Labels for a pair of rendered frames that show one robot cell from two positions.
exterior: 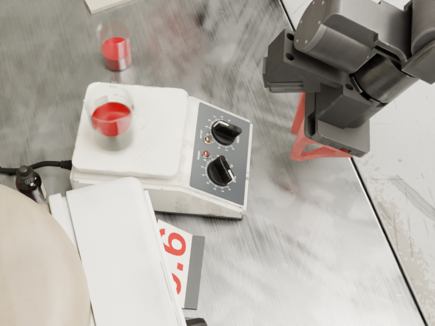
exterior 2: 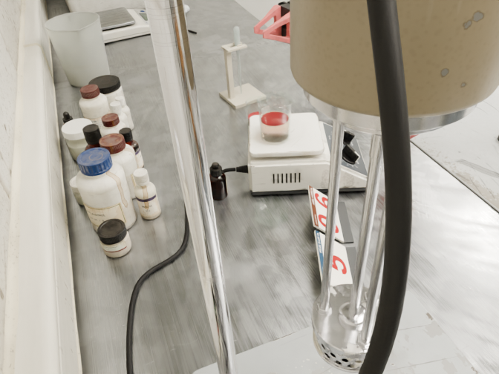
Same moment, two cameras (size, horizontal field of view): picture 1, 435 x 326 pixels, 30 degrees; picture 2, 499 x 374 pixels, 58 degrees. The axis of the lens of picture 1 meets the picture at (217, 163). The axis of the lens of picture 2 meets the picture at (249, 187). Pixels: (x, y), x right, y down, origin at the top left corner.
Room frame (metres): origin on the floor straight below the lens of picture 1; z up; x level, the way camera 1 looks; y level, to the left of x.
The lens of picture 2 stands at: (-0.12, 0.17, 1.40)
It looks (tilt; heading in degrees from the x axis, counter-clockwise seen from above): 39 degrees down; 0
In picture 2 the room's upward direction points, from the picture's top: 4 degrees counter-clockwise
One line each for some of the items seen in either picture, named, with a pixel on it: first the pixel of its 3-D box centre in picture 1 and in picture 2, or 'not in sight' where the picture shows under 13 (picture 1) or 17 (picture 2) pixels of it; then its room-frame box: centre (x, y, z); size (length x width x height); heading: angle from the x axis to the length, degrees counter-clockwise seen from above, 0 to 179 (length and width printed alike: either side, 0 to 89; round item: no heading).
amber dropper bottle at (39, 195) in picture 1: (28, 183); (217, 179); (0.46, 0.22, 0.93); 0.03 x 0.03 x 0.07
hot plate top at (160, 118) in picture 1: (131, 129); (284, 133); (0.51, 0.10, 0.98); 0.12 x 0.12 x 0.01; 86
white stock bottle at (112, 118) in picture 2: not in sight; (115, 136); (0.61, 0.41, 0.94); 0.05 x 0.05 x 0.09
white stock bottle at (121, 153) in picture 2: not in sight; (119, 166); (0.50, 0.38, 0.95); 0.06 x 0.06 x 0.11
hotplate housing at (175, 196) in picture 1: (156, 151); (299, 153); (0.51, 0.07, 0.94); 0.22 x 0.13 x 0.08; 87
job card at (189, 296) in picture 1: (173, 262); (330, 213); (0.38, 0.05, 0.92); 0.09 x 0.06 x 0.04; 176
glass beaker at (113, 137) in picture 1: (114, 119); (276, 118); (0.50, 0.11, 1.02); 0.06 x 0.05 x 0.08; 62
